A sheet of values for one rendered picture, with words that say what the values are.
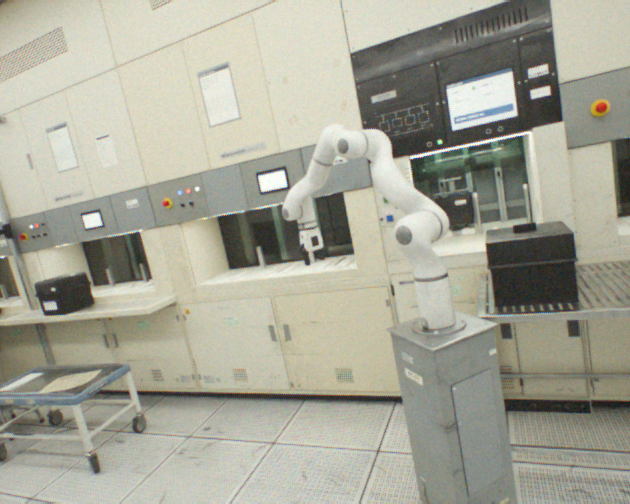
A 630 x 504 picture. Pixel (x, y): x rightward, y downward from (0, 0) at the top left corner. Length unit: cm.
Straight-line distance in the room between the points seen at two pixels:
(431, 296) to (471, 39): 124
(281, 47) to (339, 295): 139
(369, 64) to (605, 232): 134
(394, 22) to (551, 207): 113
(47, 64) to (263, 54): 168
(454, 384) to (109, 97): 267
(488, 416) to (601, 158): 121
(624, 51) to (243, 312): 232
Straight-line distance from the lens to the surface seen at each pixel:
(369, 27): 231
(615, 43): 226
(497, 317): 165
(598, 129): 220
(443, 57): 221
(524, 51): 220
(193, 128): 273
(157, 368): 341
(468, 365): 154
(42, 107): 367
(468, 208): 270
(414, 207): 153
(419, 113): 219
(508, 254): 167
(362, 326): 243
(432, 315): 152
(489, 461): 175
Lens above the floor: 134
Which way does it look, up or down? 9 degrees down
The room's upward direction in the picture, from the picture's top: 11 degrees counter-clockwise
